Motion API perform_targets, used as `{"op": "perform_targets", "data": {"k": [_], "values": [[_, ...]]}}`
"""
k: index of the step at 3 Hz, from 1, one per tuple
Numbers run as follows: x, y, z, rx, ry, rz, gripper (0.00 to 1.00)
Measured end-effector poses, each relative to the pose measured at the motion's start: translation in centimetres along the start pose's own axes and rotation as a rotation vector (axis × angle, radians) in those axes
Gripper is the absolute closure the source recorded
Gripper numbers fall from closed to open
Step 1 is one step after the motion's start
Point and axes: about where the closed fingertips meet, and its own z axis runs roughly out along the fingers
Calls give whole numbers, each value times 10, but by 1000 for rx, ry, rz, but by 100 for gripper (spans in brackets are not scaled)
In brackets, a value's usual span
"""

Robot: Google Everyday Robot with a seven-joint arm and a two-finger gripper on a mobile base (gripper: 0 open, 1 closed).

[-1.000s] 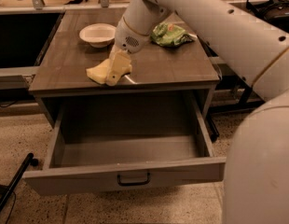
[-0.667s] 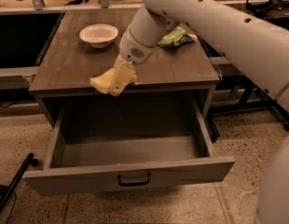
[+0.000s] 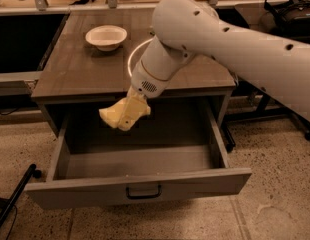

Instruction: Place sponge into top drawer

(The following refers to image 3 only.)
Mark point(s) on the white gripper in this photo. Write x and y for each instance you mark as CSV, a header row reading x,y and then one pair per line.
x,y
145,81

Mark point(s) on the yellow sponge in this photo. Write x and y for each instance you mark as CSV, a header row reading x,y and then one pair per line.
x,y
111,114

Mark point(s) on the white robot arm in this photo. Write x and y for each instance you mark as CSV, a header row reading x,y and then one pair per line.
x,y
185,26

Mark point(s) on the open grey top drawer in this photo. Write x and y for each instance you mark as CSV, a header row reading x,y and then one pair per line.
x,y
179,146

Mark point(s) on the grey wooden cabinet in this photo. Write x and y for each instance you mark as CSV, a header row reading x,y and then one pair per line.
x,y
79,73

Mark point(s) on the white paper bowl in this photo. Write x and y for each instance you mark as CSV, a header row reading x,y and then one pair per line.
x,y
106,38

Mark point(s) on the grey side table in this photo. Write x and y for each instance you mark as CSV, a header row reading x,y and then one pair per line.
x,y
258,17

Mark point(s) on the black pole on floor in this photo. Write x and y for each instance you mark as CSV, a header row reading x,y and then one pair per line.
x,y
7,204

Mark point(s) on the black headset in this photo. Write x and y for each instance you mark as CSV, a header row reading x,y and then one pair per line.
x,y
291,17

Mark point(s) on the black drawer handle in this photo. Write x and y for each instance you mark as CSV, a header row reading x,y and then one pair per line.
x,y
143,193

